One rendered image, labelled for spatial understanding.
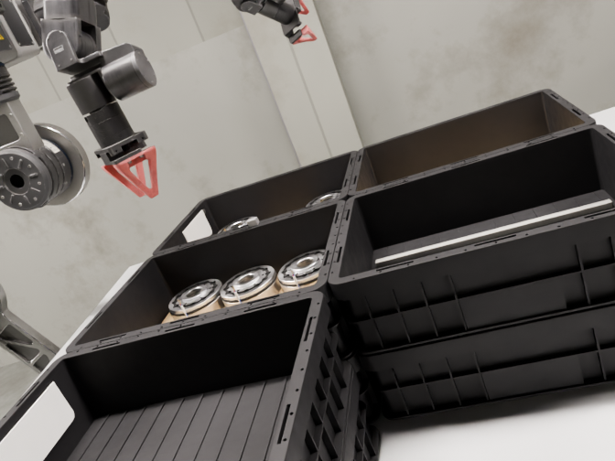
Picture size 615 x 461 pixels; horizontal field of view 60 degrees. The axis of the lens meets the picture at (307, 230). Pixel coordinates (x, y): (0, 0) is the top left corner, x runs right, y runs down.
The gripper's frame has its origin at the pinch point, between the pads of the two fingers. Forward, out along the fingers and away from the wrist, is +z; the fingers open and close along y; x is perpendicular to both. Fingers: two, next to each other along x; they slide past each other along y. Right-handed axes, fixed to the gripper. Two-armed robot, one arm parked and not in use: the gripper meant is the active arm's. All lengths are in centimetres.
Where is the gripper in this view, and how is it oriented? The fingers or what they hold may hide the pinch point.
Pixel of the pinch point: (146, 191)
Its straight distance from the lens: 92.1
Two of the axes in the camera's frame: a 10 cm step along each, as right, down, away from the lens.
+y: -5.4, -0.8, 8.4
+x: -7.4, 5.1, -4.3
